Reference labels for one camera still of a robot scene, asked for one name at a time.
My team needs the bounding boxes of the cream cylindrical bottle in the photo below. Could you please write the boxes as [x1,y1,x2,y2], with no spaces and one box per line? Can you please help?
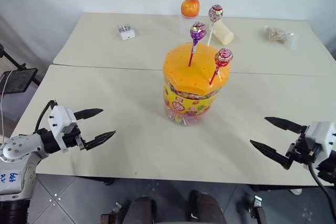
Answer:
[212,21,235,46]

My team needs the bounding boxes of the purple wrapped lollipop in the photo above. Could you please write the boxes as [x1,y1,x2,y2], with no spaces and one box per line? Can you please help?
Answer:
[187,22,207,67]

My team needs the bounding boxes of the orange perforated jar lid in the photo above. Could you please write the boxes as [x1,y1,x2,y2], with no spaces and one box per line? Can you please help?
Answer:
[162,42,232,97]

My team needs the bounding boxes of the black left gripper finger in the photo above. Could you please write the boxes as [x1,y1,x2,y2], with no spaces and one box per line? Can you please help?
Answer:
[83,130,117,152]
[73,108,104,121]

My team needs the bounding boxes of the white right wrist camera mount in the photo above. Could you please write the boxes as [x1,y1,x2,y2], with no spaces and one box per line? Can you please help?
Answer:
[305,121,336,157]

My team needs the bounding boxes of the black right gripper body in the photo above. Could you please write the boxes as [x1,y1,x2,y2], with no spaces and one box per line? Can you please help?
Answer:
[285,126,322,169]

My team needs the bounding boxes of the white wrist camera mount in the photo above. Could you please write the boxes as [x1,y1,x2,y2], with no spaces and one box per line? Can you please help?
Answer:
[47,105,78,152]
[305,121,336,157]

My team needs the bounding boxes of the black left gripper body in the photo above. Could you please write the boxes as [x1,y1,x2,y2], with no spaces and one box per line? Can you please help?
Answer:
[61,121,88,152]

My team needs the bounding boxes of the red wrapped lollipop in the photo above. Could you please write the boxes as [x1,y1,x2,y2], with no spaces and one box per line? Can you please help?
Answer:
[208,48,234,86]

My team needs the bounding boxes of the small white box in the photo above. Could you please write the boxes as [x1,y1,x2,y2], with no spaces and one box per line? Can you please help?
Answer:
[116,23,138,41]

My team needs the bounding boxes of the dark metal bracket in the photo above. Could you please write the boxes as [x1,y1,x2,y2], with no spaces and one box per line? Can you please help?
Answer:
[248,195,269,224]
[100,201,124,224]

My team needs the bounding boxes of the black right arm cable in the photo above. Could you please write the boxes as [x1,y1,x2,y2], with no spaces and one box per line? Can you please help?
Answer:
[306,161,336,224]

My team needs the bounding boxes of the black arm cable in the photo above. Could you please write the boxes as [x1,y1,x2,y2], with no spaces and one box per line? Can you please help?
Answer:
[34,100,58,133]
[306,161,336,224]

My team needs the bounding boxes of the clear bag of brown snacks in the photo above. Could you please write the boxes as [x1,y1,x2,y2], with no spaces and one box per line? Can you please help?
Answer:
[263,25,300,51]

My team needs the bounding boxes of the dark rounded shape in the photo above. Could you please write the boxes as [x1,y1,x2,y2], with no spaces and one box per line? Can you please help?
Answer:
[129,195,156,224]
[188,190,227,224]

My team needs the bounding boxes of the black stand rod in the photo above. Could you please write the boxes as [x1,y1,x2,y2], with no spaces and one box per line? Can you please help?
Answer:
[0,44,27,72]

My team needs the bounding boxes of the thin white cable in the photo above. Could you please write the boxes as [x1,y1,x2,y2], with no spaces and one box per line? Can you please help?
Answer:
[0,70,14,142]

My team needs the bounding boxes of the clear plastic lollipop jar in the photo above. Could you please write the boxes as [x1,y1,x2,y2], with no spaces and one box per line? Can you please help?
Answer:
[163,81,219,125]

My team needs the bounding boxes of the orange fruit shaped lid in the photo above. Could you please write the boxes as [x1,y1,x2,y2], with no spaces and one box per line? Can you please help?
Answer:
[180,0,201,19]

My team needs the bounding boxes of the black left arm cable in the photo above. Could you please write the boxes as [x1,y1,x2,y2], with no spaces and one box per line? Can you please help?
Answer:
[34,100,58,133]

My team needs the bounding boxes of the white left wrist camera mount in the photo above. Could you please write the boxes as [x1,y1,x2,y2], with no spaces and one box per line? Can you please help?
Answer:
[47,105,78,152]

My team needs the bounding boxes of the pink lollipop with white stick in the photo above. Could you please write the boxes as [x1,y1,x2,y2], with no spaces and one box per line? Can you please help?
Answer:
[206,4,225,47]

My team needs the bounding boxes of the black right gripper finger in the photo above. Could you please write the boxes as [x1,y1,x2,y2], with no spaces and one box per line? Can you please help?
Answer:
[249,140,292,170]
[264,116,308,134]

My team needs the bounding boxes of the black flat stand plate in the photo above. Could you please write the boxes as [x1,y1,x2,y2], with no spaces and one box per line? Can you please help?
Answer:
[0,68,39,95]

